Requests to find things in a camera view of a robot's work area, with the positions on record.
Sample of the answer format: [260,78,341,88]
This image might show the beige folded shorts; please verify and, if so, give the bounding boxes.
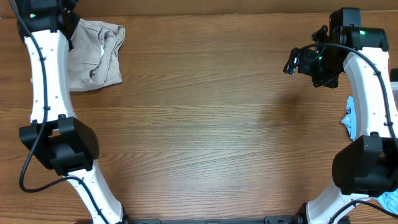
[67,19,126,91]

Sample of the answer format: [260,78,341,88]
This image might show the light blue crumpled garment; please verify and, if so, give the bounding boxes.
[341,96,398,215]

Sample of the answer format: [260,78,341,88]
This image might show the black cloth at table edge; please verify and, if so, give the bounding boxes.
[389,68,398,83]

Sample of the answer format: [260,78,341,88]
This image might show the grey garment with white band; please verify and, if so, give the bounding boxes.
[391,82,398,109]

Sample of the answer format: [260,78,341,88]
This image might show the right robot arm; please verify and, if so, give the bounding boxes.
[284,7,397,223]

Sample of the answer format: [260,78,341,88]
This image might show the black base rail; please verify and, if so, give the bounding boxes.
[122,215,307,224]

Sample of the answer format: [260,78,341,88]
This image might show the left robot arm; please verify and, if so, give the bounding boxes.
[9,0,129,223]

